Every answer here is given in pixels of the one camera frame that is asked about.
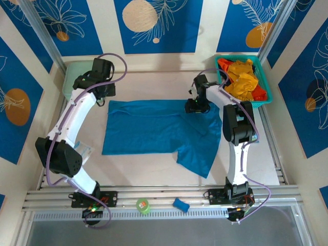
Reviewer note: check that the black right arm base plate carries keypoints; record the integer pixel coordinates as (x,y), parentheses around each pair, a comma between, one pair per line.
(215,197)

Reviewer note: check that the blue t-shirt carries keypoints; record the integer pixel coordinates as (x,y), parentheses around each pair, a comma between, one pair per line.
(143,133)

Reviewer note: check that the teal plastic basket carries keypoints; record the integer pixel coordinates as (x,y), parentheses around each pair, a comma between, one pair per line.
(246,104)

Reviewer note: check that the blue floral wall panel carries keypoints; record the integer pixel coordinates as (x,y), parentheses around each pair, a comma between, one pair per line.
(15,77)
(77,38)
(294,115)
(230,30)
(179,38)

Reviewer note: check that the blue bone-shaped sponge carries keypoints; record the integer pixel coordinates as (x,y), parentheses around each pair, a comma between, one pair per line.
(180,204)

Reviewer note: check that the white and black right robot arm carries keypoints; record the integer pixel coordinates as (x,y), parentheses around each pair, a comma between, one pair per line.
(238,164)

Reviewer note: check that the orange t-shirt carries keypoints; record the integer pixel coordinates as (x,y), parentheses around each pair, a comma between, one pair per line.
(224,65)

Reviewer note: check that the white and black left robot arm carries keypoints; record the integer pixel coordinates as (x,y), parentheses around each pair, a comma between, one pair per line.
(74,115)

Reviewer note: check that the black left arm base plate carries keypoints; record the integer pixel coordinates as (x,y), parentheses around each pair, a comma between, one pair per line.
(111,200)

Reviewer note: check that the aluminium side rail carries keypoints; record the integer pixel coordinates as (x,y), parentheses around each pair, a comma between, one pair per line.
(275,159)
(59,115)

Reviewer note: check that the yellow t-shirt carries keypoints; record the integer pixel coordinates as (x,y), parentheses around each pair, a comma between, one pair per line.
(241,82)

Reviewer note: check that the mint green zipper case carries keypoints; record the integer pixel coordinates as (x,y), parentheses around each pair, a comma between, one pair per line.
(68,79)

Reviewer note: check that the aluminium corner post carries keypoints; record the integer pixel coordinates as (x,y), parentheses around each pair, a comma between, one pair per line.
(42,33)
(276,28)

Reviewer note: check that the grey metal sheet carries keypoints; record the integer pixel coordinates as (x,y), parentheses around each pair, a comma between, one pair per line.
(164,235)

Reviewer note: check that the clear plastic bag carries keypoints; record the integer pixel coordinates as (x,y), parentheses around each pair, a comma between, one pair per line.
(85,151)

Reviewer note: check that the aluminium frame rail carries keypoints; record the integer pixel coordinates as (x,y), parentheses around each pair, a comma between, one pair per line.
(164,194)

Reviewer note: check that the green tape roll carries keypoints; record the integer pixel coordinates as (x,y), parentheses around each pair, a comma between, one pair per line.
(143,206)

